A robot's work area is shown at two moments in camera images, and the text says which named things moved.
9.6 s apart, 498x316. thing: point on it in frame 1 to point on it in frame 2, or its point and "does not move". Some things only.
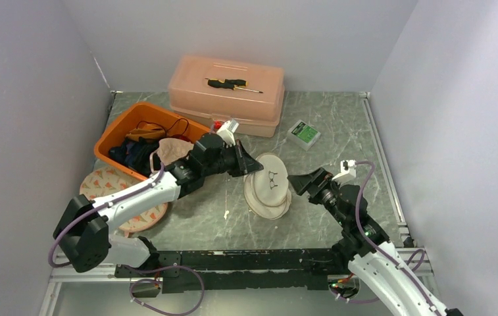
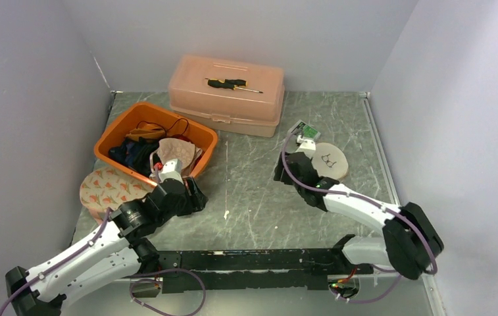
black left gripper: (248, 163) to (195, 201)
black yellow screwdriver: (233, 84) does not move
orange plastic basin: (141, 114) does not move
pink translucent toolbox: (211, 89) does not move
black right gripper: (313, 183) to (279, 171)
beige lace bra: (171, 149) does not move
